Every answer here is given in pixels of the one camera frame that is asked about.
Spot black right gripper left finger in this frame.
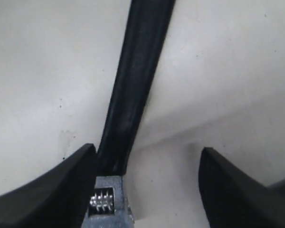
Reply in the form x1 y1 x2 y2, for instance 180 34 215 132
0 143 96 228

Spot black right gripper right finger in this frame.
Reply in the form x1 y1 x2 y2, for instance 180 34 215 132
198 147 285 228

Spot adjustable wrench black handle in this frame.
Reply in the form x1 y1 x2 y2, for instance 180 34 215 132
83 0 175 228

